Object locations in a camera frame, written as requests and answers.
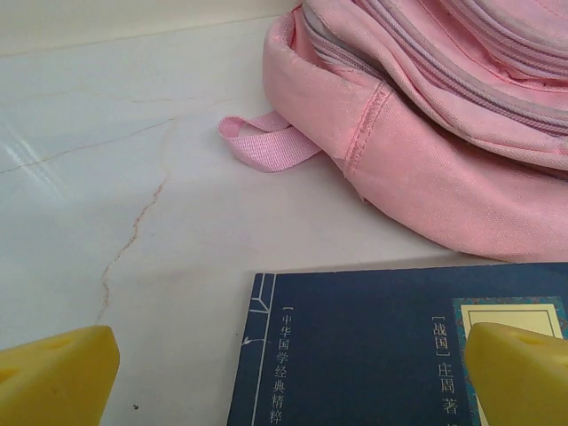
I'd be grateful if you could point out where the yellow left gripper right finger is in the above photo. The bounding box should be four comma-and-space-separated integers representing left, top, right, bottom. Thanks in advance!
462, 322, 568, 426

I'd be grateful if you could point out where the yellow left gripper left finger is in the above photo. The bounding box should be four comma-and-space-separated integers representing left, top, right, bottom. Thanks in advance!
0, 325, 122, 426

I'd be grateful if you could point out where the navy book with yellow label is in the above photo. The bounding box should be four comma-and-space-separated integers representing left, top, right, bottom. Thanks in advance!
225, 261, 568, 426

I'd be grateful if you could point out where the pink student backpack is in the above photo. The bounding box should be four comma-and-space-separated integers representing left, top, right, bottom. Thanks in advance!
217, 0, 568, 263

